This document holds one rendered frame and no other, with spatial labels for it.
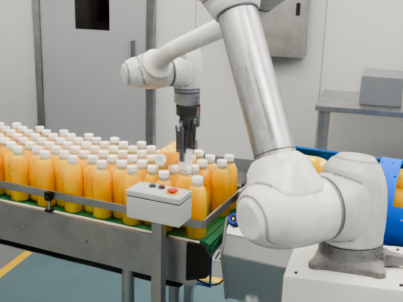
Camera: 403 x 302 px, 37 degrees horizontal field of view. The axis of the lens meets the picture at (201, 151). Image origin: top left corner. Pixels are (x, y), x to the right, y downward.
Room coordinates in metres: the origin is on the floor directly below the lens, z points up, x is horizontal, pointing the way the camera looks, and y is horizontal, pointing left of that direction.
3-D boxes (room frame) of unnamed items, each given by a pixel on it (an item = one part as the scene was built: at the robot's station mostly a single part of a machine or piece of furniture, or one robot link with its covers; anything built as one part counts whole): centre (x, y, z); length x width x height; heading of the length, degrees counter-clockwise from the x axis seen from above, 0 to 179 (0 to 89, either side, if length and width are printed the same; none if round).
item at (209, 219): (2.13, -0.09, 0.96); 0.40 x 0.01 x 0.03; 156
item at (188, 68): (2.06, 0.07, 1.50); 0.13 x 0.11 x 0.16; 122
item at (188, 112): (2.06, 0.06, 1.32); 0.08 x 0.07 x 0.09; 156
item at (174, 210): (1.92, 0.14, 1.05); 0.20 x 0.10 x 0.10; 66
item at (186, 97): (2.06, 0.06, 1.39); 0.09 x 0.09 x 0.06
